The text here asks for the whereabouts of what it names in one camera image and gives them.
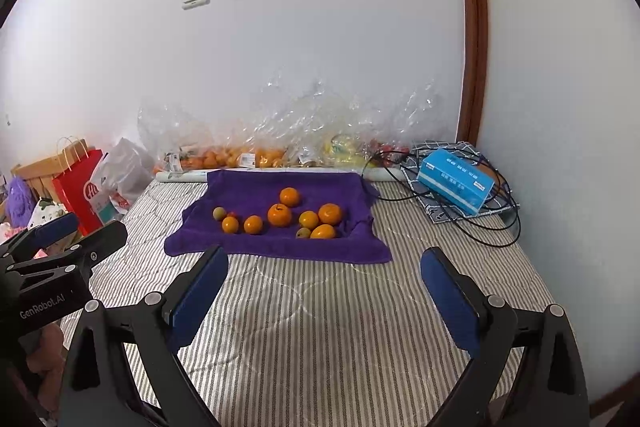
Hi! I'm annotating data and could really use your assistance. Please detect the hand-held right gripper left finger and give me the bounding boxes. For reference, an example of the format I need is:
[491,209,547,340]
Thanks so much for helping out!
[60,244,230,427]

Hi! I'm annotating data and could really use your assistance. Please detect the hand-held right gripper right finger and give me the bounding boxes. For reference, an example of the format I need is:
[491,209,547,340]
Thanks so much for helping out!
[420,247,591,427]

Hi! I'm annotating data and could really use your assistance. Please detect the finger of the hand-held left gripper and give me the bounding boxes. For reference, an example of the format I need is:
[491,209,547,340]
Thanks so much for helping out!
[7,221,128,278]
[0,212,81,265]

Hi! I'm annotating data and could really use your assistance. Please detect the large orange with stem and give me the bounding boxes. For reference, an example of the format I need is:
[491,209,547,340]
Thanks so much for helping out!
[267,203,293,228]

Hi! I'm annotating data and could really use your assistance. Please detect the person's left hand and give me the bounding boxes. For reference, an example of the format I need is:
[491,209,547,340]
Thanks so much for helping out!
[25,323,66,413]

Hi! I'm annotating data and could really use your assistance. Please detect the white floral cloth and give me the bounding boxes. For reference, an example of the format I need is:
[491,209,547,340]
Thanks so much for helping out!
[27,199,68,230]

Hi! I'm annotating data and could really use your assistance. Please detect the red paper bag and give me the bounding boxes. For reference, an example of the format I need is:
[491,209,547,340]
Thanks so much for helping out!
[52,137,108,235]

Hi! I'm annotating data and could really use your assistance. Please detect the white plastic bag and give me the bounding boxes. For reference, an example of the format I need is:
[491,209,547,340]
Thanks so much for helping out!
[90,137,156,220]

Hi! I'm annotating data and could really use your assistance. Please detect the dark checked cloth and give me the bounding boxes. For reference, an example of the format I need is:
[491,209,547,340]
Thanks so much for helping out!
[400,141,516,225]

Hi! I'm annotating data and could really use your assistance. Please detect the white paper roll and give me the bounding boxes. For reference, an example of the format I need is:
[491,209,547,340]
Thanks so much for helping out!
[155,167,416,184]

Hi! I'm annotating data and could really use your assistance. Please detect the purple towel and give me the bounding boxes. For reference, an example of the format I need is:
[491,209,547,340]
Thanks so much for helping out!
[164,169,393,265]

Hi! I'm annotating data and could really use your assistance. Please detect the blue tissue box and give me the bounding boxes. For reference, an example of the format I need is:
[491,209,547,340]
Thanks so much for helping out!
[416,149,497,215]

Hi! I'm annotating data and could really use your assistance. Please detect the clear bag of tangerines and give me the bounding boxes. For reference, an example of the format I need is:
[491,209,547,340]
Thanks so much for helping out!
[137,102,221,170]

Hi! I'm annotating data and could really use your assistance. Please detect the clear bag of small oranges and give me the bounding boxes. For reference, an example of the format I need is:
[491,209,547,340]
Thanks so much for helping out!
[215,77,291,168]

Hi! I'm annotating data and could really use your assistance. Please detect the clear bag of red fruit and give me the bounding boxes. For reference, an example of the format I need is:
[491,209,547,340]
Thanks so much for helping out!
[365,79,448,168]

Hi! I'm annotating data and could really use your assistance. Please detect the clear bag of yellow fruit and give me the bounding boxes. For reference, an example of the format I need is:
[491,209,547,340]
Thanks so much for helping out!
[285,79,371,168]

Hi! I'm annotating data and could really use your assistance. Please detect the black cable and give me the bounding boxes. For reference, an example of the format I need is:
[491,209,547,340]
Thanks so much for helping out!
[361,147,521,249]

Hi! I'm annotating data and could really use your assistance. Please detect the brown wooden door frame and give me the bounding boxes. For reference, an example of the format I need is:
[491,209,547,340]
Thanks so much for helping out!
[449,0,489,144]

